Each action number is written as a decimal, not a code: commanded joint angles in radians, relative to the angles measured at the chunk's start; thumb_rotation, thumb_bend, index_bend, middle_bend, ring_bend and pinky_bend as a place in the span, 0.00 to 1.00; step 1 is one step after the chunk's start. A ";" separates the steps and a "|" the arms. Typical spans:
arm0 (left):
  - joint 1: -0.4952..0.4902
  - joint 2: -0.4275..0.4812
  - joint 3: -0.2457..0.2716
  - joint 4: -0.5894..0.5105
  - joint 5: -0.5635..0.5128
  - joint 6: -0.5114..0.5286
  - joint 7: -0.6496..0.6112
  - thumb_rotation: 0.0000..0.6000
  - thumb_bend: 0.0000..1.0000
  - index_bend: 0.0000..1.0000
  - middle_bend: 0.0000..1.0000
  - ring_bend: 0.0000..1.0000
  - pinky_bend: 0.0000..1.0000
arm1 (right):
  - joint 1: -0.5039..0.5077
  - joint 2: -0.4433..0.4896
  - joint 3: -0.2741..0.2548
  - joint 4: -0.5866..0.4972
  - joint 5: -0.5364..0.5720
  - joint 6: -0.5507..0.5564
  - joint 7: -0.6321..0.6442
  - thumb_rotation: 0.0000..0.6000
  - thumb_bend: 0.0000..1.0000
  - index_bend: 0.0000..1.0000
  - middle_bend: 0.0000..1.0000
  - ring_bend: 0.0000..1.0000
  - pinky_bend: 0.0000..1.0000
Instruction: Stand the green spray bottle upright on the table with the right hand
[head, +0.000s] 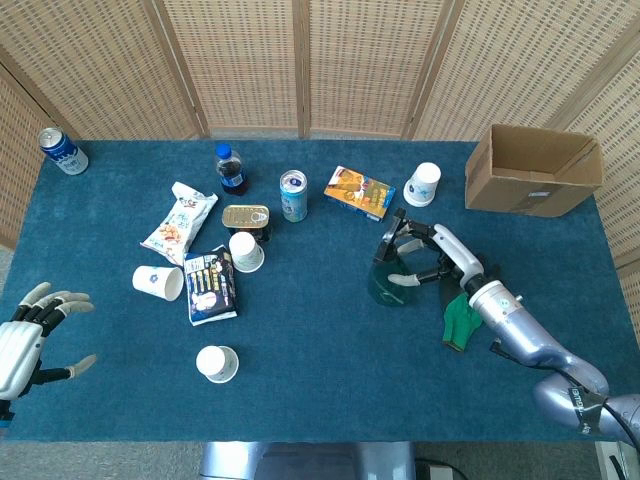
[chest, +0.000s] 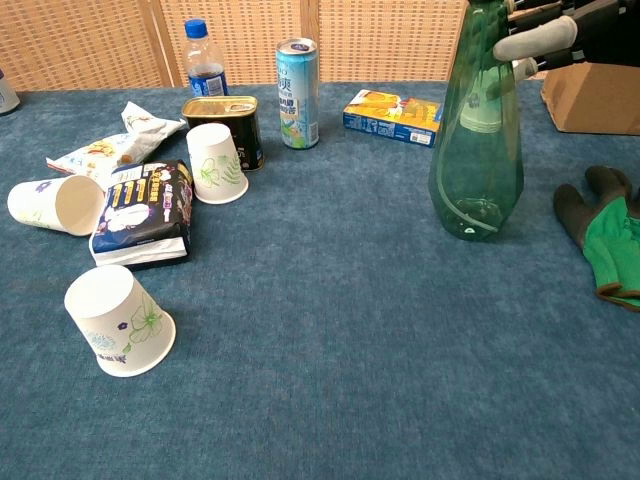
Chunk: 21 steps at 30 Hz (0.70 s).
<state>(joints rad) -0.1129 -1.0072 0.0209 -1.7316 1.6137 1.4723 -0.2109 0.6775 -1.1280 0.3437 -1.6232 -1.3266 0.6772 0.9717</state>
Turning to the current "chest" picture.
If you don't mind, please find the cola bottle with blue cap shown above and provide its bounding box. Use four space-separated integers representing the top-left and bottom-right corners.
182 18 230 99

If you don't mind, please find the dark blue pad package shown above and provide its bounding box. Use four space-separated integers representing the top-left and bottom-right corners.
88 159 195 269

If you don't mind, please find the open brown cardboard box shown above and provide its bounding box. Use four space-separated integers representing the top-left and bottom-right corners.
540 61 640 136

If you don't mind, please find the tall light blue drink can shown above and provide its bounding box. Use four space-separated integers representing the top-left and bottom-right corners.
275 37 321 150

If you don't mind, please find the blue felt table cover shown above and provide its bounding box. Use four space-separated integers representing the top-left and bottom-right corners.
0 79 640 480

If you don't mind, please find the paper cup with green flower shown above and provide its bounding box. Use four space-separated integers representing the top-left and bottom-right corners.
63 264 177 379

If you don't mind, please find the white snack bag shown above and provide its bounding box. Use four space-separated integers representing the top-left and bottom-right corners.
45 101 188 187

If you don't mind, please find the grey object at left edge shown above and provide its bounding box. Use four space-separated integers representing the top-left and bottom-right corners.
0 67 21 116

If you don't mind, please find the woven rattan folding screen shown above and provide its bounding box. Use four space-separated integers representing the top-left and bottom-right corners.
0 0 551 93

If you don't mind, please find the paper cup with purple flower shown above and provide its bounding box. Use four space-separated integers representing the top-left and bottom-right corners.
6 174 106 237

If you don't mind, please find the black tin with gold lid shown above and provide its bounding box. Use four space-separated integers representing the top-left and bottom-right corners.
180 95 265 173

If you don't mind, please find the paper cup with green leaves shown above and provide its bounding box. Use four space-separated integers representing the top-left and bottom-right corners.
185 122 250 206

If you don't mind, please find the orange and blue carton box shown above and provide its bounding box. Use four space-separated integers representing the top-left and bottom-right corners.
342 88 444 149

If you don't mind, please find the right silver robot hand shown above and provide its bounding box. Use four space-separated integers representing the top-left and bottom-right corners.
492 0 640 81

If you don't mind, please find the green transparent spray bottle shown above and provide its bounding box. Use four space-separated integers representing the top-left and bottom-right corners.
428 0 525 242

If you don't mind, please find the green and black work glove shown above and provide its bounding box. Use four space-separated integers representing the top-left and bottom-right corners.
552 165 640 314

